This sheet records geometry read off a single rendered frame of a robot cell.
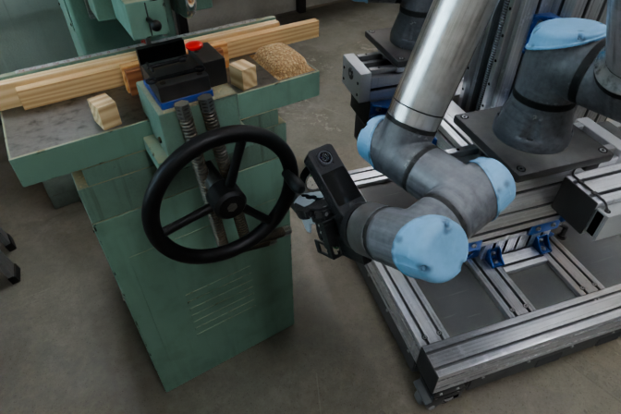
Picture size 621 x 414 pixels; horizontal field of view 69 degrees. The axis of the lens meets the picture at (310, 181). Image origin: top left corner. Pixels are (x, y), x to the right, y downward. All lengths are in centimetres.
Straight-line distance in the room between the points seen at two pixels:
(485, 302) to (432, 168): 92
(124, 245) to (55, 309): 84
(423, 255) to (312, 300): 116
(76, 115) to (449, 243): 70
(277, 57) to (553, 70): 52
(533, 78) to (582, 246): 94
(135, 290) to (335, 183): 64
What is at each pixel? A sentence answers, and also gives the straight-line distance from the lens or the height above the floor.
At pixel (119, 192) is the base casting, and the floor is 76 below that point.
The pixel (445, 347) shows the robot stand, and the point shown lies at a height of 22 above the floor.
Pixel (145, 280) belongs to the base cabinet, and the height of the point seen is 50.
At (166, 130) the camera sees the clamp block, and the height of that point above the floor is 93.
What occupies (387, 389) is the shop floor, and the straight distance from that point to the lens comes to 151.
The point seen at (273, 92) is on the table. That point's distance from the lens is 97.
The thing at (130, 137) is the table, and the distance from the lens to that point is 89.
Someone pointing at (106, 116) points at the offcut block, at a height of 92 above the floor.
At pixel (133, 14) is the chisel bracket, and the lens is 93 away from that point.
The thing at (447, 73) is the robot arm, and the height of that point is 108.
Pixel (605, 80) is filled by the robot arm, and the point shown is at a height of 102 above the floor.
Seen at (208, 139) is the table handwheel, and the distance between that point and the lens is 72.
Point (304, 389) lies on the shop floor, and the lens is 149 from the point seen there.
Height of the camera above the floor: 135
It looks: 40 degrees down
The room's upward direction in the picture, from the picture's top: straight up
